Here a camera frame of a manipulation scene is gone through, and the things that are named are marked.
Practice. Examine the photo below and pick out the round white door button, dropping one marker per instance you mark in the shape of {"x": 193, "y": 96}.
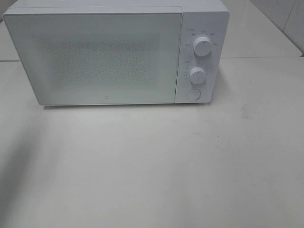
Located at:
{"x": 193, "y": 94}

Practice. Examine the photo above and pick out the white timer knob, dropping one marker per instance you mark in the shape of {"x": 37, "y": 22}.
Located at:
{"x": 197, "y": 75}

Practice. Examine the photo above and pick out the white microwave door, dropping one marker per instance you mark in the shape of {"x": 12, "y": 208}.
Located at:
{"x": 91, "y": 59}

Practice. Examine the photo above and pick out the upper white power knob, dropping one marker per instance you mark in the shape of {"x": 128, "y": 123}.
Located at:
{"x": 202, "y": 45}

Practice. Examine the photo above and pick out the white microwave oven body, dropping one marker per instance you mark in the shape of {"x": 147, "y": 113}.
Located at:
{"x": 198, "y": 17}

